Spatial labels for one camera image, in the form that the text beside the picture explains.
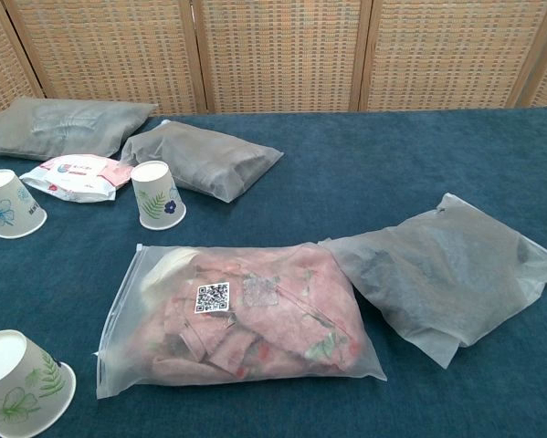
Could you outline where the paper cup green flower print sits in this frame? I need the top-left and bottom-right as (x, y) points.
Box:
(0, 329), (78, 438)

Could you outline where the paper cup fern navy flower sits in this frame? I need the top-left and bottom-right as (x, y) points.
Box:
(131, 160), (187, 231)

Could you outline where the woven rattan folding screen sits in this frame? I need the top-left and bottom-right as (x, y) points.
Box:
(0, 0), (547, 119)

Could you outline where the frosted bag with dark garment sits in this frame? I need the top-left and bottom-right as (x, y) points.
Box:
(317, 192), (547, 370)
(119, 119), (285, 203)

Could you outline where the frosted bag with grey garment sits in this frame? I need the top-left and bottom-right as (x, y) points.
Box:
(0, 96), (159, 162)

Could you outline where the pink white wet wipes pack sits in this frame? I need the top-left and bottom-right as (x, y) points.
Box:
(19, 153), (133, 203)

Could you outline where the frosted bag pink floral garment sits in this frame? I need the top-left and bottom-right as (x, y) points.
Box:
(92, 243), (388, 402)

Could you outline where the paper cup blue flower print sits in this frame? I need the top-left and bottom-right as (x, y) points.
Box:
(0, 169), (48, 240)

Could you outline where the teal fabric table cover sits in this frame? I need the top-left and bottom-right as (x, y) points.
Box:
(0, 107), (547, 438)

